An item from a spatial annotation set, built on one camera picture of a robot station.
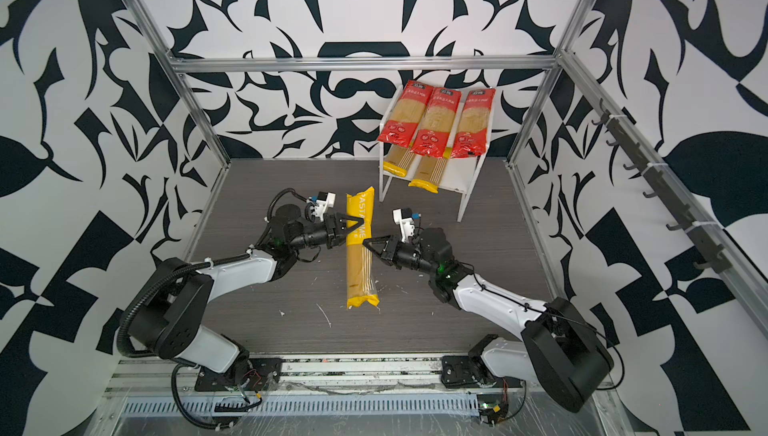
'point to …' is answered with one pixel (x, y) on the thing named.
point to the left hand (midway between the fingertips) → (365, 218)
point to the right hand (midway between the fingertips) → (364, 245)
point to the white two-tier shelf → (460, 174)
